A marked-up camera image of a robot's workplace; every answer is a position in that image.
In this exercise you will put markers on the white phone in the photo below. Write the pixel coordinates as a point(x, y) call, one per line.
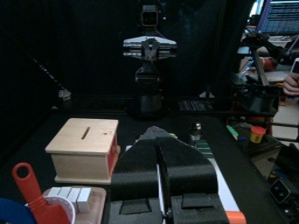
point(295, 65)

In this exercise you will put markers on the white toy block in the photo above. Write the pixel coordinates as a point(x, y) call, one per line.
point(83, 199)
point(73, 195)
point(65, 192)
point(53, 191)

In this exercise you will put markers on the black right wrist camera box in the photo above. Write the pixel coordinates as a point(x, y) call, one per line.
point(148, 16)

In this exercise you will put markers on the pale plastic cup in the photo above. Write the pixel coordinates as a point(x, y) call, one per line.
point(67, 204)

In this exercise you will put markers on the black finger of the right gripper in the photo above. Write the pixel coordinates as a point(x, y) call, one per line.
point(145, 49)
point(155, 49)

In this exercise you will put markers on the blue plastic utensil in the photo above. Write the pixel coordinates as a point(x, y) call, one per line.
point(10, 213)

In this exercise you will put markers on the yellow cup red lid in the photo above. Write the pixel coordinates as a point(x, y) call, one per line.
point(256, 135)

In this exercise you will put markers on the wooden box with slot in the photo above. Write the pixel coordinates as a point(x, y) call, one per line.
point(85, 137)

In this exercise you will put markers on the small black silver shaker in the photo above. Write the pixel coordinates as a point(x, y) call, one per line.
point(195, 131)

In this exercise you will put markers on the silver frame corner bracket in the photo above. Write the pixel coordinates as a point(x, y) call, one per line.
point(205, 94)
point(64, 94)

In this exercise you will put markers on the black leader arm base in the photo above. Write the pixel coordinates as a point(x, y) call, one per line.
point(256, 102)

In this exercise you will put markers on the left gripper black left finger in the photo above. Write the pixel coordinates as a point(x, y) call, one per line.
point(133, 175)

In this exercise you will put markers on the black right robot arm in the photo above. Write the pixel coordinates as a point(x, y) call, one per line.
point(147, 87)

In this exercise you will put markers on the black remote with buttons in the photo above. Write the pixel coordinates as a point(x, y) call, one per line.
point(280, 191)

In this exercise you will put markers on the orange carrot tip piece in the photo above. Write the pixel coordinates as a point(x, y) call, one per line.
point(235, 218)

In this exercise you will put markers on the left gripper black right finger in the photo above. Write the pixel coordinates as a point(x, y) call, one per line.
point(191, 175)

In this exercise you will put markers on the computer monitor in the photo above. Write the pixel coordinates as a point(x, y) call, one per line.
point(280, 17)

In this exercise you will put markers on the white cutting board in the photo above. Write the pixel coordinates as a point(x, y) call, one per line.
point(225, 189)

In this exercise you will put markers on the pinkish brown tray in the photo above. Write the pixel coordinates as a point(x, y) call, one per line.
point(97, 204)

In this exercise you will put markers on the green marker block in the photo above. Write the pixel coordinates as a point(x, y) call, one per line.
point(232, 131)

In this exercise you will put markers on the person's hand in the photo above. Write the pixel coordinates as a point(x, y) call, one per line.
point(291, 84)

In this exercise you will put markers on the yellow toy block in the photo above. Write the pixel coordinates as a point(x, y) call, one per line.
point(173, 136)

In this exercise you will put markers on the red round object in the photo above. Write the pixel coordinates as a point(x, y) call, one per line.
point(268, 63)

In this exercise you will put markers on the dark green toy block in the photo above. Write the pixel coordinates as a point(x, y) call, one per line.
point(205, 154)
point(201, 144)

